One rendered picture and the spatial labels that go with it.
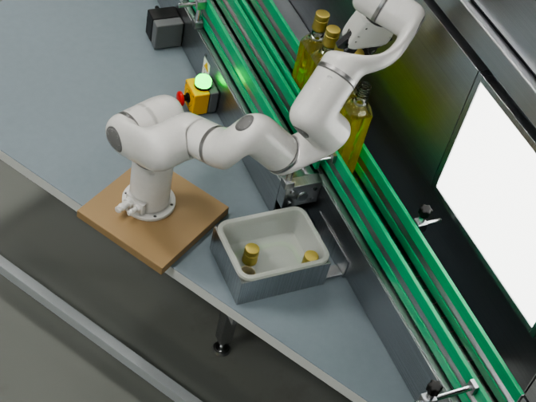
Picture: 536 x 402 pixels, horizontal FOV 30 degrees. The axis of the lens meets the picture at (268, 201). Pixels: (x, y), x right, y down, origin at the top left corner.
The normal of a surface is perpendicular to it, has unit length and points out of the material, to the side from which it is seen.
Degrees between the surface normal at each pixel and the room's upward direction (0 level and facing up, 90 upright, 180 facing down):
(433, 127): 90
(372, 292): 90
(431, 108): 90
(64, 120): 0
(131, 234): 0
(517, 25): 90
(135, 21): 0
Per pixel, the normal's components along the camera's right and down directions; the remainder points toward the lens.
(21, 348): 0.17, -0.67
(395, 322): -0.91, 0.18
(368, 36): 0.25, 0.88
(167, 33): 0.39, 0.72
